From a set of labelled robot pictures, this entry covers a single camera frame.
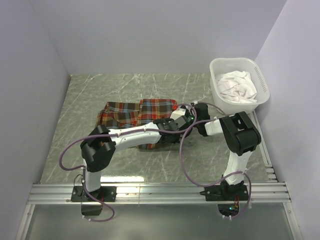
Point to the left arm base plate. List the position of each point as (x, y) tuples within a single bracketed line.
[(104, 193)]

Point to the black box under rail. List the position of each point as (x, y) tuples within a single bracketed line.
[(91, 208)]

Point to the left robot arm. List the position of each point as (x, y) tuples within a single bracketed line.
[(98, 150)]

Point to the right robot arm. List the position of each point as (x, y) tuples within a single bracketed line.
[(242, 139)]

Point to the white shirt in basket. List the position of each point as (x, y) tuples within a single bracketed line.
[(237, 87)]

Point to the white plastic basket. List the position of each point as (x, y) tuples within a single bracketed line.
[(225, 65)]

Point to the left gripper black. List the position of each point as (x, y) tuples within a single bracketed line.
[(177, 140)]

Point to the aluminium rail frame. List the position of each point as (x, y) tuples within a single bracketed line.
[(155, 201)]

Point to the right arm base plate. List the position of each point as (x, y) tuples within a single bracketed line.
[(225, 193)]

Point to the plaid long sleeve shirt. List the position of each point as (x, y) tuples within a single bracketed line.
[(122, 115)]

